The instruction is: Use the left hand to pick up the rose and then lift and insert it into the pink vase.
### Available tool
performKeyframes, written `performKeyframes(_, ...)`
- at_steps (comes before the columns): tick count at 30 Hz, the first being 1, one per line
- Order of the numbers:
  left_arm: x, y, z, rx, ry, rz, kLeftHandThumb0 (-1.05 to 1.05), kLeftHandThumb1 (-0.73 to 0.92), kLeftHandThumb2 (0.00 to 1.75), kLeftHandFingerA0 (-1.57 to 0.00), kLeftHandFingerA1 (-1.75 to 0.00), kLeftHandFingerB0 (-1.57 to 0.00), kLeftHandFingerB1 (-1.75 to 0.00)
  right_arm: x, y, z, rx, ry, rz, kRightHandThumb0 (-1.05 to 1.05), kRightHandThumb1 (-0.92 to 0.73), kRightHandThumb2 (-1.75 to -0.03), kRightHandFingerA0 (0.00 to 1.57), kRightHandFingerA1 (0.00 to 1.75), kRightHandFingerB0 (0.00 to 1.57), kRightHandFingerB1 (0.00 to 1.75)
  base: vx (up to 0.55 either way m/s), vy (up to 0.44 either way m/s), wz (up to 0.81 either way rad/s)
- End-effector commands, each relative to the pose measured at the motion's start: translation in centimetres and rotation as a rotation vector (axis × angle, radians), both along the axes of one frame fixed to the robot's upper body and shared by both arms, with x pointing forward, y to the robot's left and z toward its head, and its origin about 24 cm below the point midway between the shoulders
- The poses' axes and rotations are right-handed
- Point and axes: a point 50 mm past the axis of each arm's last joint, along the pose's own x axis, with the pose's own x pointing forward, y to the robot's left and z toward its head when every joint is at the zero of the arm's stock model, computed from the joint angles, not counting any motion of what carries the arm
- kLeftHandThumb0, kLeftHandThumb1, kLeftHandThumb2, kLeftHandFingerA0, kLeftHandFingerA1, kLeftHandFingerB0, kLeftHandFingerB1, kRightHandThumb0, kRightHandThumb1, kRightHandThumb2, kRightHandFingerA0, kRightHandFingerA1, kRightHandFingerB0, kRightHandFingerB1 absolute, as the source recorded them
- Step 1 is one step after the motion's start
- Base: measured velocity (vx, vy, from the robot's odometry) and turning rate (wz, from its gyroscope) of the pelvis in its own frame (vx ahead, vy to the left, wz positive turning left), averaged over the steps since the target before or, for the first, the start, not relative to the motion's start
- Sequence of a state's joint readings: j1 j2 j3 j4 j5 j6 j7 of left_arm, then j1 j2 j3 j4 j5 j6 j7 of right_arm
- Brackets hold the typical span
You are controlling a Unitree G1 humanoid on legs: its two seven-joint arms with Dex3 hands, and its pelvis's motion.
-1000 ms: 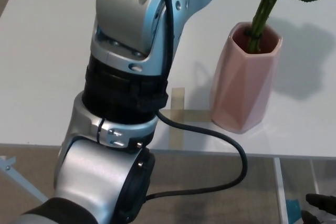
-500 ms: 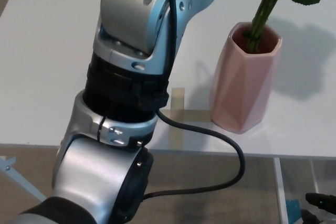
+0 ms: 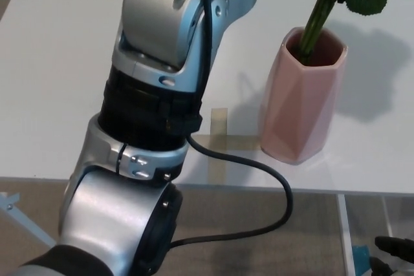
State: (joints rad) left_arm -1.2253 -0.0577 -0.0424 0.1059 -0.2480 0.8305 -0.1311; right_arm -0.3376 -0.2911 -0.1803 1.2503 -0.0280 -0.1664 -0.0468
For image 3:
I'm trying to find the light metal stand frame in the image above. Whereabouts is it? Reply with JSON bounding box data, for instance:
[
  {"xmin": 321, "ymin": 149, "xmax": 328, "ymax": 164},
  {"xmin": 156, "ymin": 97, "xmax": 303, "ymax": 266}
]
[{"xmin": 0, "ymin": 191, "xmax": 58, "ymax": 248}]

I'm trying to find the pink faceted ceramic vase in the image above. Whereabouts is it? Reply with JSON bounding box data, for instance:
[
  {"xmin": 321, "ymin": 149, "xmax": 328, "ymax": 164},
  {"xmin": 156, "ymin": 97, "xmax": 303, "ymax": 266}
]
[{"xmin": 259, "ymin": 27, "xmax": 349, "ymax": 164}]

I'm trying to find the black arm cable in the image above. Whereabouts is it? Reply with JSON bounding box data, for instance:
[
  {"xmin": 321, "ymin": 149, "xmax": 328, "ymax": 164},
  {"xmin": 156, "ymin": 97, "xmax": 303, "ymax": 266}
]
[{"xmin": 168, "ymin": 0, "xmax": 294, "ymax": 249}]

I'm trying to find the beige tape strip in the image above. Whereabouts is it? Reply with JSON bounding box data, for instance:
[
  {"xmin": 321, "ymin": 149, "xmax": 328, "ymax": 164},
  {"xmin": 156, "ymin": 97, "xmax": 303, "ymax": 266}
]
[
  {"xmin": 193, "ymin": 134, "xmax": 261, "ymax": 151},
  {"xmin": 208, "ymin": 107, "xmax": 229, "ymax": 182}
]

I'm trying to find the white table leg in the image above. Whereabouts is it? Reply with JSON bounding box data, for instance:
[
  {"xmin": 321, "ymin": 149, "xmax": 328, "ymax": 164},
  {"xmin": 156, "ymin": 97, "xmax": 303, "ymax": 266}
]
[{"xmin": 336, "ymin": 193, "xmax": 355, "ymax": 276}]

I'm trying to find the teal floor tape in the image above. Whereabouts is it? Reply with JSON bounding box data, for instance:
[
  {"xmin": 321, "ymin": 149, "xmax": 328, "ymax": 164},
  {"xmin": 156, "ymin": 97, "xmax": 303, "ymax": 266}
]
[{"xmin": 351, "ymin": 244, "xmax": 371, "ymax": 276}]

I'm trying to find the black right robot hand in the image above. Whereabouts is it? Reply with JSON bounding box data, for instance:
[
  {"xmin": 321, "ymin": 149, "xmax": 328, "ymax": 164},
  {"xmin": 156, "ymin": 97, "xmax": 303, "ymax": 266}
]
[{"xmin": 370, "ymin": 236, "xmax": 414, "ymax": 276}]

